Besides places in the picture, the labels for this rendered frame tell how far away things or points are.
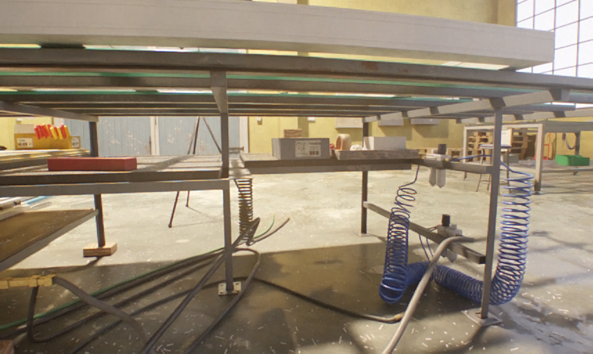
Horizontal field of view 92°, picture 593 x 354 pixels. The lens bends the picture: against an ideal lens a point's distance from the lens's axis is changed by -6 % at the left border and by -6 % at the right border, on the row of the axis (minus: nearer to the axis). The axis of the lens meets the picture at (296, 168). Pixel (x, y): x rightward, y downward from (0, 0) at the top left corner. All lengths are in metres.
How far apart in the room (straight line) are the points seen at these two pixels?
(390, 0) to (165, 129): 6.29
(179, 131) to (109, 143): 1.47
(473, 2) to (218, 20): 9.94
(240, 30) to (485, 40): 0.52
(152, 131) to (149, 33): 6.65
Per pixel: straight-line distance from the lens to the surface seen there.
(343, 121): 7.47
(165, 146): 7.23
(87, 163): 1.15
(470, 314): 1.44
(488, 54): 0.80
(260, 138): 7.19
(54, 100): 1.36
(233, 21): 0.60
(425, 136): 8.78
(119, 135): 7.45
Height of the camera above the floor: 0.69
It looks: 6 degrees down
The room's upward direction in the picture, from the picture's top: straight up
